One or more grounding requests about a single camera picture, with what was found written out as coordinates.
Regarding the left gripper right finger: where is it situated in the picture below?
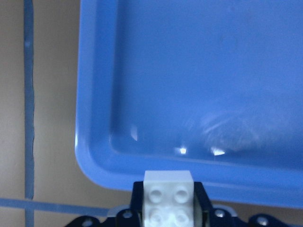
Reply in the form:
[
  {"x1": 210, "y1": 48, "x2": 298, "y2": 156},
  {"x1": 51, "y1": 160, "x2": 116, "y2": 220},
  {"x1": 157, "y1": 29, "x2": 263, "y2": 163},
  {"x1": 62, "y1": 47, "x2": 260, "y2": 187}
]
[{"x1": 194, "y1": 182, "x2": 293, "y2": 227}]

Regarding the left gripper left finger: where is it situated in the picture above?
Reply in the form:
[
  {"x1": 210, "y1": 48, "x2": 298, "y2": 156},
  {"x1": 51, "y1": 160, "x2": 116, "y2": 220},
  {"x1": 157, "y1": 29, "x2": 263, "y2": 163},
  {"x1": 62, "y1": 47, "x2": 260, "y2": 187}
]
[{"x1": 67, "y1": 182, "x2": 144, "y2": 227}]

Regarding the white block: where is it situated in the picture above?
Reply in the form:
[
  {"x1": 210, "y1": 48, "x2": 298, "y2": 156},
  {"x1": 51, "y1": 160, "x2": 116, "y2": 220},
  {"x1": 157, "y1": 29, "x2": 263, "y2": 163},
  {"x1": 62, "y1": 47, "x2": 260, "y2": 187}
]
[{"x1": 142, "y1": 170, "x2": 194, "y2": 227}]

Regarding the blue plastic tray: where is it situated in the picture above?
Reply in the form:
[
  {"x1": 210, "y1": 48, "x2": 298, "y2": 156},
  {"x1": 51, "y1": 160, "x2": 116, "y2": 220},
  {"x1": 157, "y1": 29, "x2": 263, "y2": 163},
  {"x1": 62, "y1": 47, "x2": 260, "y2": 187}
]
[{"x1": 75, "y1": 0, "x2": 303, "y2": 209}]

